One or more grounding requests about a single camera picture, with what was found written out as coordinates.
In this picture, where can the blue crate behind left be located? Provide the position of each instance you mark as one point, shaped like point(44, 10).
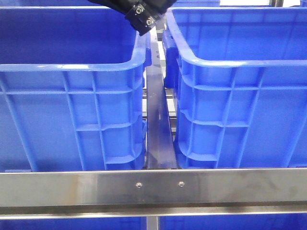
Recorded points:
point(52, 3)

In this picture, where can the large blue crate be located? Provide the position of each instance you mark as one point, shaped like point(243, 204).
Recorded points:
point(241, 86)
point(71, 85)

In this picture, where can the large blue crate right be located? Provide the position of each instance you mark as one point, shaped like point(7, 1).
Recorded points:
point(241, 86)

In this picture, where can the large blue crate left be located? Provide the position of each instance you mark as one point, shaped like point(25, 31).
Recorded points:
point(71, 85)

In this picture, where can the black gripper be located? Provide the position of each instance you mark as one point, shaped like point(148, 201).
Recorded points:
point(143, 15)

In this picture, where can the stainless steel front rail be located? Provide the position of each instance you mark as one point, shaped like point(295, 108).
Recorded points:
point(170, 192)

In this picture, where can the blue crate lower left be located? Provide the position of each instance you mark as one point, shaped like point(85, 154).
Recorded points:
point(125, 223)

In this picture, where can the steel centre divider bar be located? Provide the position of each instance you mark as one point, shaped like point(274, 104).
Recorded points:
point(160, 150)

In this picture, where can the blue crate lower right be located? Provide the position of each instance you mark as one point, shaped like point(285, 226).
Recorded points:
point(236, 222)

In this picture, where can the blue crate behind right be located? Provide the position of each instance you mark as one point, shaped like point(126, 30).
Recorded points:
point(197, 3)

